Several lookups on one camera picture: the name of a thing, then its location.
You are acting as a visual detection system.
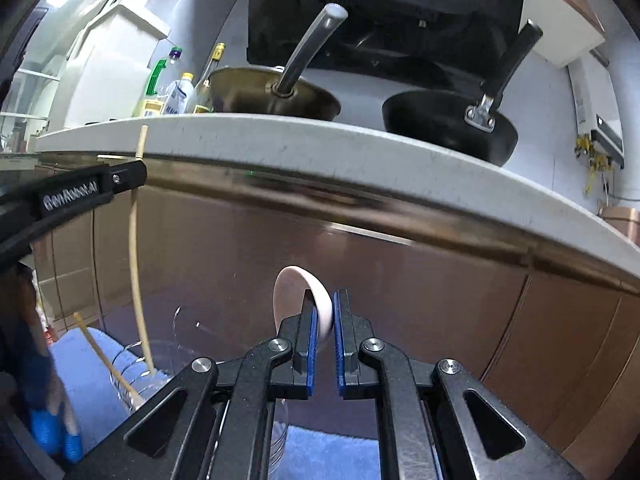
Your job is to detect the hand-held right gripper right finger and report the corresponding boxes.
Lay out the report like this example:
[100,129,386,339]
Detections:
[334,289,586,480]

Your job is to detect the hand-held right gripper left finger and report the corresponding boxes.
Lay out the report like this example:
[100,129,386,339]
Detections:
[64,291,319,480]

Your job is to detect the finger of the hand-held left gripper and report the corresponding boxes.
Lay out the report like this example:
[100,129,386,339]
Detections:
[99,159,147,196]

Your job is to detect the pale pink spoon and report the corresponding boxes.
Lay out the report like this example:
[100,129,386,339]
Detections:
[272,266,335,356]

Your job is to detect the wooden chopstick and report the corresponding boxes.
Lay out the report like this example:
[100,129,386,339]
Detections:
[128,125,156,374]
[73,311,144,407]

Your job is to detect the clear glass cup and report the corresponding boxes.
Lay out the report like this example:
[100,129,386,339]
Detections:
[107,305,292,480]

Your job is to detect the brown base cabinet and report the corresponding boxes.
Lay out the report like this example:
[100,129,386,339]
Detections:
[30,157,640,480]

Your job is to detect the clear bottle with yellow cap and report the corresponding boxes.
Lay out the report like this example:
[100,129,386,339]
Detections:
[164,72,197,115]

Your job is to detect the white foam box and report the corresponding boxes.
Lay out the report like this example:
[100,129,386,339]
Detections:
[49,2,172,132]

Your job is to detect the tall dark glass bottle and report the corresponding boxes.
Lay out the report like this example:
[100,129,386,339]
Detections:
[194,42,227,114]

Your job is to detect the sliding glass door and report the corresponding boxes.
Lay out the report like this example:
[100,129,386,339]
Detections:
[0,0,146,153]

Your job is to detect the blue towel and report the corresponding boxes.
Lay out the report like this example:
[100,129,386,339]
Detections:
[49,329,382,480]

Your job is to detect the blurred blue object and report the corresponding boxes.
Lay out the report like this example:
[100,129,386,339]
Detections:
[20,350,86,465]

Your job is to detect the black frying pan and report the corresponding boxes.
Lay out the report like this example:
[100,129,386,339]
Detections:
[381,19,545,167]

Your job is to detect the black range hood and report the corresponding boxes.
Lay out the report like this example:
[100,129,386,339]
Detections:
[247,0,527,87]

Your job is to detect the rose gold rice cooker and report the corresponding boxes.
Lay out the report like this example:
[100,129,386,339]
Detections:
[599,204,640,249]

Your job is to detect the yellow gas pipe fittings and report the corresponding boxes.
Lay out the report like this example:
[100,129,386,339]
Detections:
[575,132,615,197]

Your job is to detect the white water heater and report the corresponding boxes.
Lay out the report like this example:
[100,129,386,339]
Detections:
[567,50,626,169]

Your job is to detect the oil bottle with green handle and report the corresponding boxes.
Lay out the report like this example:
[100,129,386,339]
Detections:
[137,46,184,119]

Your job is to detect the steel wok with long handle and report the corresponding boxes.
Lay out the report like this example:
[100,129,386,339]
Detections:
[207,2,349,122]

